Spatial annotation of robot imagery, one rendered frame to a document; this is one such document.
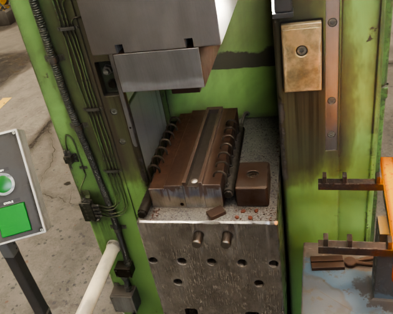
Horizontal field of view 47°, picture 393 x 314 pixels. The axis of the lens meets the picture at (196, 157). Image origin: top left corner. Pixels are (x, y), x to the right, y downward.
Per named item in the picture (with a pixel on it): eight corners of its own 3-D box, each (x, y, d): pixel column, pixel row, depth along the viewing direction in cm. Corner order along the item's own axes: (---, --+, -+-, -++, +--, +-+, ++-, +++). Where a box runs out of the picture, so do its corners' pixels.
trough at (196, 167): (202, 186, 119) (201, 182, 118) (183, 186, 120) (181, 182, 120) (223, 109, 153) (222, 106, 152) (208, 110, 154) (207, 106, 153)
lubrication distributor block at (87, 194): (103, 228, 151) (92, 197, 143) (87, 228, 152) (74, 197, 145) (107, 222, 154) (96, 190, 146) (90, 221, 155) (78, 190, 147)
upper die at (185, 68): (204, 87, 103) (198, 47, 97) (122, 92, 107) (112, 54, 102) (228, 26, 136) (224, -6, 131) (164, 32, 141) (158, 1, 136)
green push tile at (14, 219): (31, 230, 116) (23, 201, 116) (1, 238, 115) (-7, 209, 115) (33, 229, 118) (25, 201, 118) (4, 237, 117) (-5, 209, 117)
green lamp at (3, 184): (10, 194, 115) (4, 180, 113) (-5, 194, 116) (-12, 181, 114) (17, 187, 118) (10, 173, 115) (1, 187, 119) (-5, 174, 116)
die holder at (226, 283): (286, 331, 138) (277, 222, 114) (166, 324, 147) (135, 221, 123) (288, 210, 183) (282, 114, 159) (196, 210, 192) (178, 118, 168)
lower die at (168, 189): (223, 207, 122) (219, 182, 117) (153, 207, 127) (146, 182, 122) (239, 127, 156) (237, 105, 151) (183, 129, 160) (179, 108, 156)
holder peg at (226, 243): (231, 249, 116) (229, 242, 115) (221, 249, 117) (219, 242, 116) (232, 238, 120) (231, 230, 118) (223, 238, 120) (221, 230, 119)
